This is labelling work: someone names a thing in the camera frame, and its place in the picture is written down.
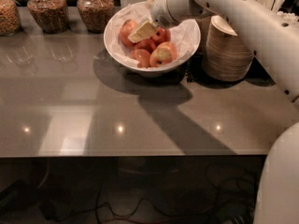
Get white paper bowl liner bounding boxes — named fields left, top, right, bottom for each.
left=107, top=3, right=200, bottom=69

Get dark red back apple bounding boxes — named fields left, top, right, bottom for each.
left=151, top=27, right=171, bottom=46

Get white ceramic bowl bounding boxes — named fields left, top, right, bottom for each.
left=103, top=0, right=202, bottom=78

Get right glass cereal jar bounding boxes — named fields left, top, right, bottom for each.
left=77, top=0, right=115, bottom=34

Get large apple with sticker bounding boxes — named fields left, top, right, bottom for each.
left=119, top=20, right=137, bottom=47

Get red middle apple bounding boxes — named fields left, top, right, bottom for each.
left=135, top=38, right=156, bottom=53

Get middle glass cereal jar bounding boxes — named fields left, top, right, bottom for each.
left=27, top=0, right=68, bottom=34

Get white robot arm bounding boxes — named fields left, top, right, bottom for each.
left=129, top=0, right=299, bottom=224

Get left glass cereal jar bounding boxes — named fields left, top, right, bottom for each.
left=0, top=0, right=21, bottom=35

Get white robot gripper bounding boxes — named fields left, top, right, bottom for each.
left=128, top=0, right=206, bottom=43

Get front left red apple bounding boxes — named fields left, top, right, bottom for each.
left=130, top=49, right=150, bottom=68

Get yellow-red front right apple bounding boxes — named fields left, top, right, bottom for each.
left=149, top=42, right=178, bottom=67

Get glass cereal jar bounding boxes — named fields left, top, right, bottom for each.
left=0, top=0, right=21, bottom=35
left=27, top=0, right=68, bottom=34
left=77, top=0, right=115, bottom=34

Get black cables under table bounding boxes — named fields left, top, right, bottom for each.
left=93, top=161, right=260, bottom=224

